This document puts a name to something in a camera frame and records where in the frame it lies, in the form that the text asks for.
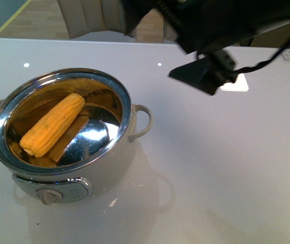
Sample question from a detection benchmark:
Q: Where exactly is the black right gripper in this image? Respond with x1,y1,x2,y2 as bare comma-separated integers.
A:
157,1,290,95

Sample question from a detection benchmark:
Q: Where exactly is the yellow corn cob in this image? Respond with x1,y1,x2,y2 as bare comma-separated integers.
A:
19,93,85,158

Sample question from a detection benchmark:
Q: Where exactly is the white electric cooking pot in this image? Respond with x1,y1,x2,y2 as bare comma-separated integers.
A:
0,68,153,205

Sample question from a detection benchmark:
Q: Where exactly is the left beige upholstered chair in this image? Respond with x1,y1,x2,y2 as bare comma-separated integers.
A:
58,1,136,42

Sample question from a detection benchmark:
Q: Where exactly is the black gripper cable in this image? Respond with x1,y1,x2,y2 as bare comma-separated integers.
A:
232,17,290,83

